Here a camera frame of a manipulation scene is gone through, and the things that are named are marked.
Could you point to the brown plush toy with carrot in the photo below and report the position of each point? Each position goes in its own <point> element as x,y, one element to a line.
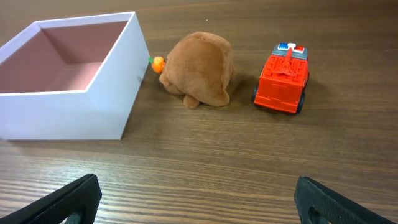
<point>199,67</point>

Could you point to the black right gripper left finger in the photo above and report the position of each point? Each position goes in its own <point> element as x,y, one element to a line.
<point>76,202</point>

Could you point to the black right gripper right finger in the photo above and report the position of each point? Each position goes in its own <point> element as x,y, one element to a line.
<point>317,204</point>

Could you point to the red toy fire truck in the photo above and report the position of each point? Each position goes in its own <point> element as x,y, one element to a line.
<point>283,79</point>

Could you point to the white square cardboard box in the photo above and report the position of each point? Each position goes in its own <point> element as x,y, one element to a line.
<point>73,78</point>

